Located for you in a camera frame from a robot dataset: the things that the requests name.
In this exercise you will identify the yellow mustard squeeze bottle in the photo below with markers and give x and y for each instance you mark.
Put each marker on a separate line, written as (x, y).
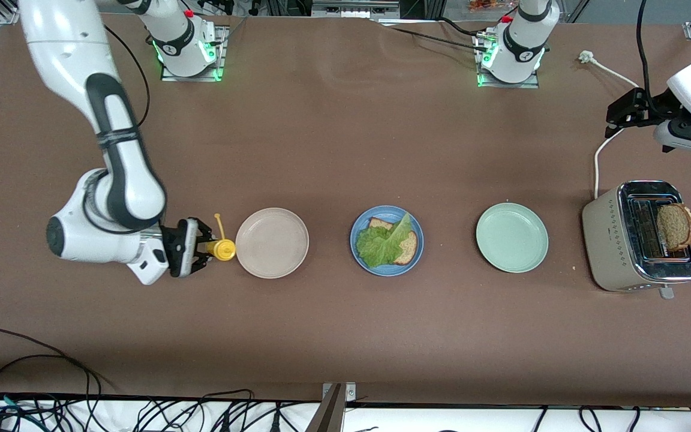
(225, 249)

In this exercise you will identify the green lettuce leaf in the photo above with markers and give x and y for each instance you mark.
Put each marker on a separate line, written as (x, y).
(378, 246)

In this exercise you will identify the brown bread slice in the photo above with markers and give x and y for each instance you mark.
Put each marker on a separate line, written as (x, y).
(409, 249)
(675, 228)

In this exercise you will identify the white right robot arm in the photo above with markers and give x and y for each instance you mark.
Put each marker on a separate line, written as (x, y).
(75, 240)

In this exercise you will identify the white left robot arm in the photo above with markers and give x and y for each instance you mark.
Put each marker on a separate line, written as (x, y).
(522, 51)

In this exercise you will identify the beige plate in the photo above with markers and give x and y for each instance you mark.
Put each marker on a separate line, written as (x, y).
(272, 243)

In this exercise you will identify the light green plate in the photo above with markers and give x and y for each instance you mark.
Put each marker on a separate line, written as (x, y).
(511, 238)

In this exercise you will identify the blue plate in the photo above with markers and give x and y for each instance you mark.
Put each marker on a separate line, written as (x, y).
(390, 272)

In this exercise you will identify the beige and chrome toaster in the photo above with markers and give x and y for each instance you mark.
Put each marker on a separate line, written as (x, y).
(606, 240)

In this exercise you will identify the orange packaged item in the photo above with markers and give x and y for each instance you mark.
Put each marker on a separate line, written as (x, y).
(486, 5)

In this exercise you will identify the grey metal box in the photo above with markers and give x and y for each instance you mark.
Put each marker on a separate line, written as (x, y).
(351, 9)

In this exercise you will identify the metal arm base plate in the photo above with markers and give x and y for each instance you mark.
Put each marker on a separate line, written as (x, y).
(192, 78)
(510, 85)

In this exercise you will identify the aluminium table bracket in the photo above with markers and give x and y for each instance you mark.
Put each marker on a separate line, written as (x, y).
(330, 414)

